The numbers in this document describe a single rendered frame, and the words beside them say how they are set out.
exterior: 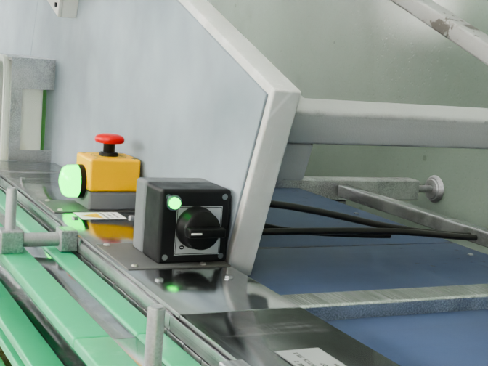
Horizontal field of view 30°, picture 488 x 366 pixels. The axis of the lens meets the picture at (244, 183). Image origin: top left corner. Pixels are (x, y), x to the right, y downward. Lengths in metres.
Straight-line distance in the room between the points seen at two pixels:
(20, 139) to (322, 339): 1.03
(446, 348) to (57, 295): 0.37
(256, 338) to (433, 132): 0.44
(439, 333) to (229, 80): 0.35
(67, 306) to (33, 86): 0.87
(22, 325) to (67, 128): 0.62
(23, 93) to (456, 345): 1.05
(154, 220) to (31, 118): 0.77
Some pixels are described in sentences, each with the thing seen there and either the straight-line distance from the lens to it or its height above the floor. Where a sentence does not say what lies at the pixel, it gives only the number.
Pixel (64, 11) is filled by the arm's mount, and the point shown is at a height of 0.77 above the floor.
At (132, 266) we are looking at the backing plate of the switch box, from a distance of 0.93.
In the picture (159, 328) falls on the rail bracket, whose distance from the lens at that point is 0.62.
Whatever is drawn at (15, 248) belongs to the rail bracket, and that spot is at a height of 0.95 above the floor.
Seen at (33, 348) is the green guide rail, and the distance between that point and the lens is 0.97.
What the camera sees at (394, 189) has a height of 0.12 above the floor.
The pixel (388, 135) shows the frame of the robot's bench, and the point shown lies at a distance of 1.06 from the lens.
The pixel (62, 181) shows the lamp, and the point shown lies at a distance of 1.23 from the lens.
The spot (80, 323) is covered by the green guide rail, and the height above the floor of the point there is 0.95.
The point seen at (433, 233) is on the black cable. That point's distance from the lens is 1.20.
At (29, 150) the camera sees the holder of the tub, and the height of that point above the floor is 0.79.
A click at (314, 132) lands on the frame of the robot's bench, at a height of 0.66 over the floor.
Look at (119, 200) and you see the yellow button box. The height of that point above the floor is 0.78.
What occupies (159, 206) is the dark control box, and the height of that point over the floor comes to 0.83.
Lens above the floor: 1.17
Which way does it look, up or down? 26 degrees down
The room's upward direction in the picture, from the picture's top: 90 degrees counter-clockwise
